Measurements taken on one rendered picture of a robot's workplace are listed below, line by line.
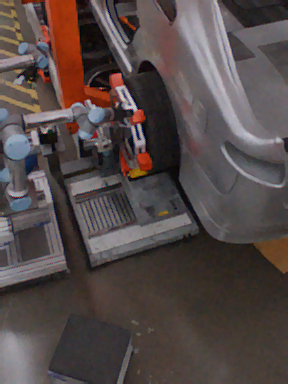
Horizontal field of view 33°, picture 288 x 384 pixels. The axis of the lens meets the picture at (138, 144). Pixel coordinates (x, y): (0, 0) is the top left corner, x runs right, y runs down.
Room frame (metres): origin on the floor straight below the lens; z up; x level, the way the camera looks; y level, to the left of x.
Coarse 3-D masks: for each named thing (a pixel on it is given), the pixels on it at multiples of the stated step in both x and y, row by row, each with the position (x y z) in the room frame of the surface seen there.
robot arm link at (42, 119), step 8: (80, 104) 1.96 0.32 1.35; (40, 112) 1.86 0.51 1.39; (48, 112) 1.86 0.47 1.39; (56, 112) 1.86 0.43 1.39; (64, 112) 1.87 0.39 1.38; (72, 112) 1.89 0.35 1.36; (80, 112) 1.89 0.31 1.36; (8, 120) 1.73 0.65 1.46; (16, 120) 1.75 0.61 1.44; (24, 120) 1.77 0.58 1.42; (32, 120) 1.79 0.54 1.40; (40, 120) 1.80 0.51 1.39; (48, 120) 1.81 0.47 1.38; (56, 120) 1.83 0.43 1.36; (64, 120) 1.85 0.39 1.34; (72, 120) 1.87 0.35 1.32; (0, 128) 1.69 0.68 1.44; (24, 128) 1.74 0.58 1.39; (32, 128) 1.78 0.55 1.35
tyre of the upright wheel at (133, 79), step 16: (128, 80) 2.41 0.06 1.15; (144, 80) 2.38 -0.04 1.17; (160, 80) 2.37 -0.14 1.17; (144, 96) 2.23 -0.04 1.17; (160, 96) 2.24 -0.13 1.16; (144, 112) 2.14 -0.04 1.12; (160, 112) 2.15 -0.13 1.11; (160, 128) 2.07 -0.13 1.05; (176, 128) 2.10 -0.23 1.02; (160, 144) 2.02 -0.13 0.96; (176, 144) 2.05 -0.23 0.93; (160, 160) 2.01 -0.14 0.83; (176, 160) 2.05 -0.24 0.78
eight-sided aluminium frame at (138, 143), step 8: (120, 88) 2.36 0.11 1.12; (112, 96) 2.48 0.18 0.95; (120, 96) 2.29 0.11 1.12; (128, 96) 2.29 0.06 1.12; (112, 104) 2.48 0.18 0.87; (128, 120) 2.14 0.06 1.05; (120, 144) 2.34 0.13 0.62; (128, 144) 2.34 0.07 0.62; (136, 144) 2.02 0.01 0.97; (144, 144) 2.03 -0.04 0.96; (128, 152) 2.29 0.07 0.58; (136, 152) 2.01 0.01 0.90; (128, 160) 2.19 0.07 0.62; (136, 168) 2.02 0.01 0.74
